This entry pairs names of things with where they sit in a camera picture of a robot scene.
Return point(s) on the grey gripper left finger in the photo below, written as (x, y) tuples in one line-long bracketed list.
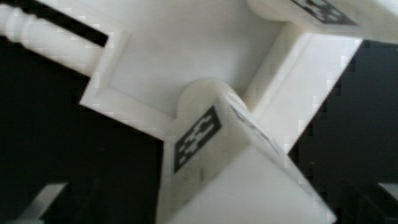
[(40, 204)]

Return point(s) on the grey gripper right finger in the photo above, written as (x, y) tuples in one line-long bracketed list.
[(379, 205)]

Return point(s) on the white chair leg block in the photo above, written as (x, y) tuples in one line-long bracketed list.
[(232, 182)]

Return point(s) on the white chair seat part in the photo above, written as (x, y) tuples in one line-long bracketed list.
[(147, 45)]

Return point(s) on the white chair leg with tag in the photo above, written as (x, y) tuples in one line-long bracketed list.
[(355, 18)]

